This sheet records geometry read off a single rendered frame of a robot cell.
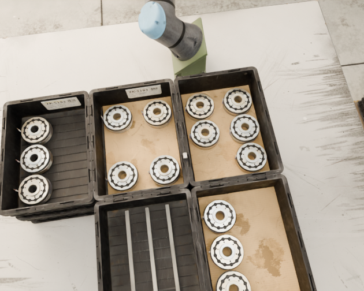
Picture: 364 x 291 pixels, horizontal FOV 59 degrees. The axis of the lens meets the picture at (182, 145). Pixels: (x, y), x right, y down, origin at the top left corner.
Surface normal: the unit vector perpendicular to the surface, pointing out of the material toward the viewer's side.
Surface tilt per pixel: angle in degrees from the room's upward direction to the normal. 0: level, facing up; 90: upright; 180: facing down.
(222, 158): 0
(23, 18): 0
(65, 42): 0
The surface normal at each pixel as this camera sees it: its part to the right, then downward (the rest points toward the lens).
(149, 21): -0.66, -0.07
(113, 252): -0.04, -0.35
